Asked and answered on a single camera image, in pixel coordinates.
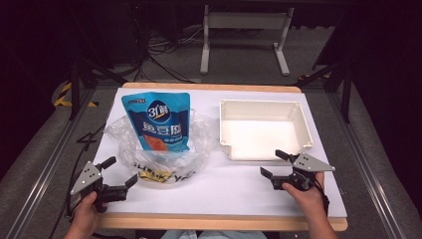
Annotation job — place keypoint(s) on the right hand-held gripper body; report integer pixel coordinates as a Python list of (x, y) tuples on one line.
[(310, 163)]

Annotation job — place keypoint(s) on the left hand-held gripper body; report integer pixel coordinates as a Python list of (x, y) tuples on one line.
[(87, 177)]

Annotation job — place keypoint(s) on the white plastic box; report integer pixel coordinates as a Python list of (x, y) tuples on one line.
[(262, 136)]

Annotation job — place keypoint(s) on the blue snack pouch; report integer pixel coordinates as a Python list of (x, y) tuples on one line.
[(159, 116)]

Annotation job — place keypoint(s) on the clear plastic bag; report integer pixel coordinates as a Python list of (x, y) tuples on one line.
[(199, 139)]

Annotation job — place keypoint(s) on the person's right hand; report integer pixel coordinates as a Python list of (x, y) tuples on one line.
[(310, 200)]

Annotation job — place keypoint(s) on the person's left hand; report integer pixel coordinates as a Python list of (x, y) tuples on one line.
[(84, 215)]

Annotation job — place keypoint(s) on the white table sheet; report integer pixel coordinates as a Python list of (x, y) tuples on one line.
[(215, 192)]

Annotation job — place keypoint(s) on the wooden table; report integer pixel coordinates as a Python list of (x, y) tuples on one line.
[(199, 222)]

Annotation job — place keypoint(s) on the black tripod stand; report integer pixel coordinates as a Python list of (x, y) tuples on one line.
[(75, 86), (346, 93)]

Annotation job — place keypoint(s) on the black yellow hazard tape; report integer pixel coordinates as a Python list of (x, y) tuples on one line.
[(63, 96)]

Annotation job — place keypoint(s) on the person's light blue clothing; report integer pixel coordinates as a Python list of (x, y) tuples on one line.
[(212, 235)]

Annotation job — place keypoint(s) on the aluminium floor rail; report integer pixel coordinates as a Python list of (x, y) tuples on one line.
[(365, 172), (49, 166)]

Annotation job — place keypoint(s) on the white metal desk frame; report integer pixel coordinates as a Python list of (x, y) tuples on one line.
[(245, 20)]

